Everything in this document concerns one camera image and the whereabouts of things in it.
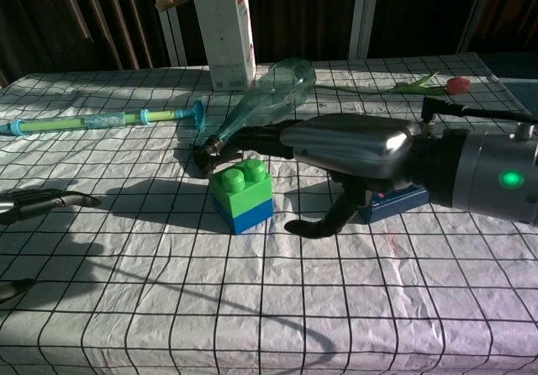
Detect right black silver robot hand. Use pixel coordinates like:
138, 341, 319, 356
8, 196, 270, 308
222, 113, 422, 240

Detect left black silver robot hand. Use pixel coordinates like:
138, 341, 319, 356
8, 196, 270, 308
0, 188, 103, 304

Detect green toy building block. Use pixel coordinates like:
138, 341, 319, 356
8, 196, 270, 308
209, 159, 273, 220

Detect blue toy building block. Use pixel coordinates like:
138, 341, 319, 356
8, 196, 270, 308
212, 199, 274, 236

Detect small blue flat box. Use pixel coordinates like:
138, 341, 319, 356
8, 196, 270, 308
361, 183, 432, 224

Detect clear spray bottle black trigger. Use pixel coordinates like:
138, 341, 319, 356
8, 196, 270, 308
191, 57, 316, 178

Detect green blue toy water syringe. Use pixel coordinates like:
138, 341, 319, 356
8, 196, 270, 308
0, 100, 207, 137

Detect red artificial tulip flower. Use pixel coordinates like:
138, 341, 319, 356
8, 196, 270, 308
314, 71, 472, 97

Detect white black grid tablecloth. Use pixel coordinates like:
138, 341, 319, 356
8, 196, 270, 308
0, 53, 538, 375

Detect white open carton box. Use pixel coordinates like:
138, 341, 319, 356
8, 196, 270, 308
154, 0, 258, 92

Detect grey blue mat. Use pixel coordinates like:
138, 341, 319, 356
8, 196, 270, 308
478, 50, 538, 119

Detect brown striped curtain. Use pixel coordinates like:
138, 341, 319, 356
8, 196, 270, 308
0, 0, 171, 88

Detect dark reddish curtain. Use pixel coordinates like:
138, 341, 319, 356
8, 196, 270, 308
474, 0, 538, 52

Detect white window frame post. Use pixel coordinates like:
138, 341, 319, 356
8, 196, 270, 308
149, 0, 188, 67
348, 0, 382, 61

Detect black arm wrist cable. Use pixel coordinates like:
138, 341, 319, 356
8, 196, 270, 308
421, 96, 538, 135

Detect grey window frame post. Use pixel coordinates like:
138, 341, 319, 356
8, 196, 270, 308
456, 0, 501, 55

